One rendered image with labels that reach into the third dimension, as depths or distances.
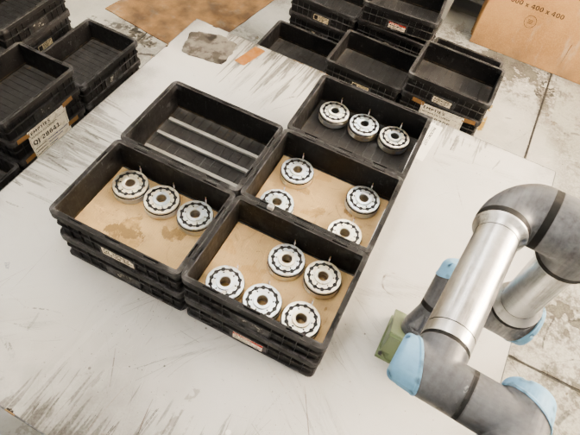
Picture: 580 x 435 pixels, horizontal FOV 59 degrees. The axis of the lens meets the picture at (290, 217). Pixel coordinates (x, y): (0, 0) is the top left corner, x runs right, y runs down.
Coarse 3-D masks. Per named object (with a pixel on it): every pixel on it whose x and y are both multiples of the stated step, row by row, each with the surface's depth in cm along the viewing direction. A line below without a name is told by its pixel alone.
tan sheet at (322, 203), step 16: (272, 176) 159; (320, 176) 161; (288, 192) 156; (304, 192) 157; (320, 192) 157; (336, 192) 158; (304, 208) 153; (320, 208) 154; (336, 208) 155; (384, 208) 157; (320, 224) 150; (368, 224) 152; (368, 240) 149
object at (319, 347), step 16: (304, 224) 138; (208, 240) 132; (336, 240) 136; (192, 256) 128; (192, 288) 126; (208, 288) 125; (352, 288) 128; (224, 304) 124; (240, 304) 123; (256, 320) 123; (272, 320) 121; (336, 320) 124; (288, 336) 121; (304, 336) 120; (320, 352) 120
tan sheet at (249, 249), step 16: (240, 224) 147; (240, 240) 144; (256, 240) 145; (272, 240) 146; (224, 256) 141; (240, 256) 141; (256, 256) 142; (208, 272) 138; (256, 272) 139; (288, 288) 137; (304, 288) 138; (288, 304) 135; (320, 304) 136; (336, 304) 136; (320, 336) 131
